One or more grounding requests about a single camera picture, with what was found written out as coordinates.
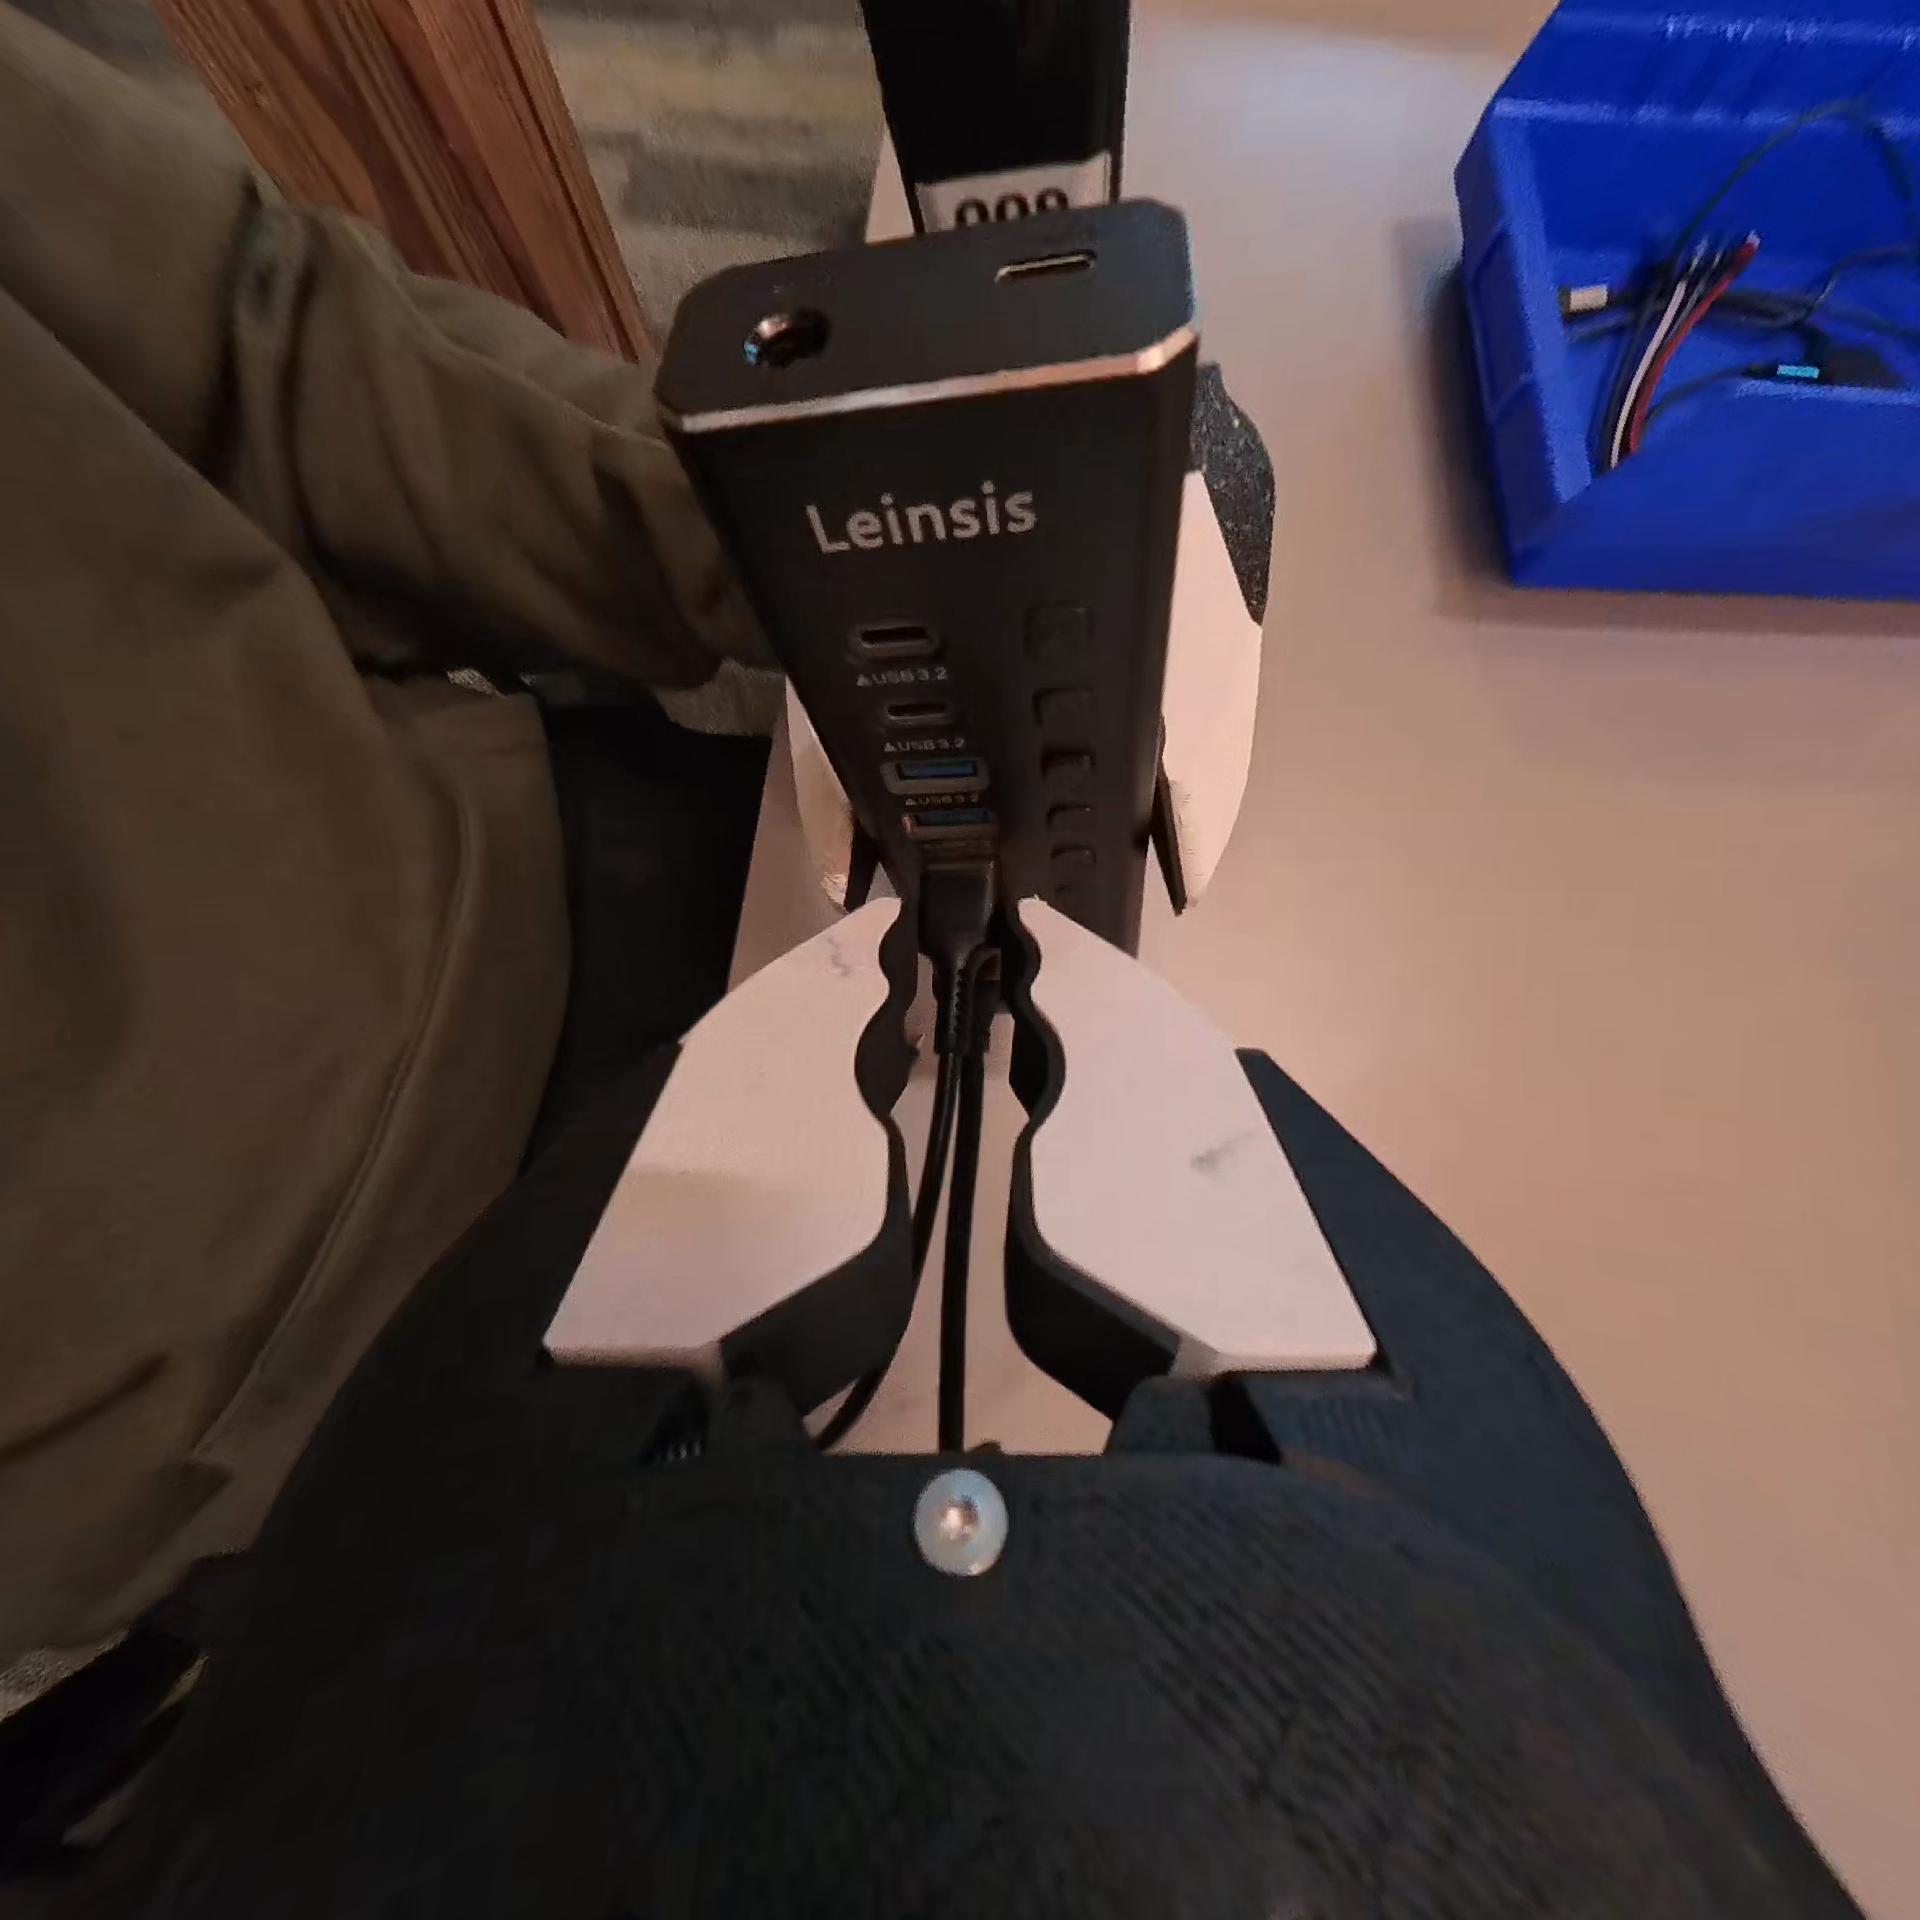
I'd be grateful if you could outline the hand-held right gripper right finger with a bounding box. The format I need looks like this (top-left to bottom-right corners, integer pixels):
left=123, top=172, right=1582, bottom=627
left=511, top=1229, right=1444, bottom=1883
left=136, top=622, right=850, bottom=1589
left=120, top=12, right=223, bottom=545
left=1002, top=895, right=1378, bottom=1419

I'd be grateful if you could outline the dark blue teal-tipped cable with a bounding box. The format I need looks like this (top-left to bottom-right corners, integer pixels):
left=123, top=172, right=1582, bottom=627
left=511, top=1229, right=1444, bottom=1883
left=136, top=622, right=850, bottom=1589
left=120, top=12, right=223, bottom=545
left=1560, top=95, right=1920, bottom=471

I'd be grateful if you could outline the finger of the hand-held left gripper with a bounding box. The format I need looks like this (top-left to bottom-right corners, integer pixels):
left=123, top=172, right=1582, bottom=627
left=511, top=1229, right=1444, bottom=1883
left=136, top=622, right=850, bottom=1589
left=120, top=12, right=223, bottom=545
left=1152, top=465, right=1274, bottom=922
left=772, top=705, right=905, bottom=917

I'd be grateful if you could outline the black USB cable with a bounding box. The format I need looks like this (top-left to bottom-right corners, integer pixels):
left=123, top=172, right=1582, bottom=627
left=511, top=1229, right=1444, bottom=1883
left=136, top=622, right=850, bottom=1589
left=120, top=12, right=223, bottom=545
left=817, top=839, right=1010, bottom=1457

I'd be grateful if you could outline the black USB hub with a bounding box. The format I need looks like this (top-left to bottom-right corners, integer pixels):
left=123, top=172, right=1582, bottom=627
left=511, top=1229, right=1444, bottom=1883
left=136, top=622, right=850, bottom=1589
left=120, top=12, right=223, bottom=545
left=657, top=198, right=1203, bottom=954

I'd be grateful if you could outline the wooden panel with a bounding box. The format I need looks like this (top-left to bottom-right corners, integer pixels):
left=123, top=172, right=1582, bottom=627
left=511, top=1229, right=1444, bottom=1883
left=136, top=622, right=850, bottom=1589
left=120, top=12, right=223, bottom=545
left=151, top=0, right=655, bottom=362

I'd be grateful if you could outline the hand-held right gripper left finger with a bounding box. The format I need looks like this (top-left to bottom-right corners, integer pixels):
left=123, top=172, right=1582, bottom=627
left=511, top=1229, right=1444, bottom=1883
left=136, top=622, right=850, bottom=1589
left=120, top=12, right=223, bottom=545
left=544, top=895, right=922, bottom=1374

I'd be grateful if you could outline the person's left forearm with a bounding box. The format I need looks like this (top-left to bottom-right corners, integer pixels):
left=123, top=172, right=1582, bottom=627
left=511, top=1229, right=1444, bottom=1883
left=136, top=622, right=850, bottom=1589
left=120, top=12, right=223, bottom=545
left=241, top=195, right=782, bottom=722

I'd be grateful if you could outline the blue plastic bin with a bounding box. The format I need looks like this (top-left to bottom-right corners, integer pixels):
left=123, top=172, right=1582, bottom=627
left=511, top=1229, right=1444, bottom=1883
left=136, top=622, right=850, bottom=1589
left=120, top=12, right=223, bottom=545
left=1451, top=0, right=1920, bottom=602

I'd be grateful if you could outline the grey desk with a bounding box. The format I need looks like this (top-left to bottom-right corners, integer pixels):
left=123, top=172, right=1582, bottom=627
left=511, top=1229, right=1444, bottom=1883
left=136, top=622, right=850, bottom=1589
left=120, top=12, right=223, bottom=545
left=721, top=0, right=1920, bottom=1920

